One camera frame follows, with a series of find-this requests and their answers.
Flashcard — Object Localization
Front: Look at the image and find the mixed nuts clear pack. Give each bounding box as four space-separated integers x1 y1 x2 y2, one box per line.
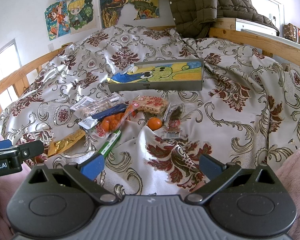
70 93 124 119

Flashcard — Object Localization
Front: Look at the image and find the small orange tangerine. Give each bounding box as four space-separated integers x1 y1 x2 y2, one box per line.
147 117 162 131

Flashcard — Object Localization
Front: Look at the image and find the anime girl poster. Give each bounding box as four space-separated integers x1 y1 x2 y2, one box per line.
44 1 71 41

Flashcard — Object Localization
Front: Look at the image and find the swirly sun painting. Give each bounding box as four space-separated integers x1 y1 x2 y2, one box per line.
100 0 129 28

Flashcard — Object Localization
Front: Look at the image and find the rice cracker snack pack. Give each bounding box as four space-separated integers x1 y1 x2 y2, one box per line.
130 95 169 114

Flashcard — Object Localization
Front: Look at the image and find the colourful patterned bag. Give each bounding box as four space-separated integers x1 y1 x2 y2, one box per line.
283 23 300 44

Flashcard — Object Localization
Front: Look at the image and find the dark blue snack bar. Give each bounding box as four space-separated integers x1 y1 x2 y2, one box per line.
78 103 128 129

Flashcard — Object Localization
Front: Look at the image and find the blond boy poster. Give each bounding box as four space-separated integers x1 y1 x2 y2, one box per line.
67 0 97 35

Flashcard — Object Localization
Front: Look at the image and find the wooden bed frame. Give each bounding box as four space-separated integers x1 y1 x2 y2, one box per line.
0 17 300 118

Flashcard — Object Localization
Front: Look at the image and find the grey box with painted bottom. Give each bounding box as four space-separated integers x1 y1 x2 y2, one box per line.
107 59 204 92

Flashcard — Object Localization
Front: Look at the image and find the olive quilted down jacket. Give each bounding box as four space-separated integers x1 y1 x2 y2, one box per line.
169 0 279 38

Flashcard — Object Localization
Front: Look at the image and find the floral patterned bedspread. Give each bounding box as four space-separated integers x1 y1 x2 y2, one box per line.
0 26 300 196

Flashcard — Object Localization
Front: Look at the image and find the landscape flower painting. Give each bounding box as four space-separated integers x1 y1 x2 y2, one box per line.
129 0 160 20

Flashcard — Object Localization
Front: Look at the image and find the gold foil snack pack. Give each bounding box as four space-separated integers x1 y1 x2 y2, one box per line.
47 129 85 157

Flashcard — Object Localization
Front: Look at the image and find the pink fluffy blanket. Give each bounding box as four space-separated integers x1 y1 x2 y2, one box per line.
276 148 300 239

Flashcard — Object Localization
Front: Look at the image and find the dried fruit clear pack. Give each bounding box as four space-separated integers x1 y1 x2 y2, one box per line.
163 104 184 140

